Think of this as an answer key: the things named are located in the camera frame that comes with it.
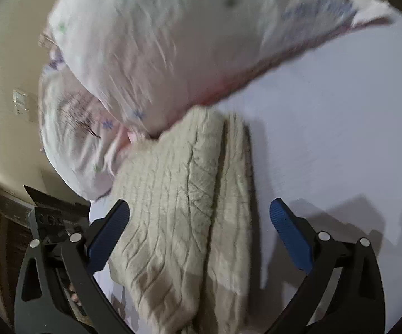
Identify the white floral pillow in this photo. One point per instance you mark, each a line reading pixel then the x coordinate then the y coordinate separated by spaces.
pixel 159 48

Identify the white wall switch plate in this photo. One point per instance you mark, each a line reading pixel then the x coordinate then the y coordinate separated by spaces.
pixel 19 101

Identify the dark wooden door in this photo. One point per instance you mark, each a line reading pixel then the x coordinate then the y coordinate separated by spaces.
pixel 7 247

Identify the beige quilted blanket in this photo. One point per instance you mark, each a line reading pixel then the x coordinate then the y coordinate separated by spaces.
pixel 173 222

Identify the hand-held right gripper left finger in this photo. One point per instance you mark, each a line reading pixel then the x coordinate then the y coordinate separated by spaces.
pixel 107 238

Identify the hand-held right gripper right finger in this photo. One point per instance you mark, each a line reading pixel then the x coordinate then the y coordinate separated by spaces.
pixel 289 238

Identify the person's left hand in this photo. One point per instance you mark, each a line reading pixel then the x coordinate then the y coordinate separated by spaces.
pixel 72 290

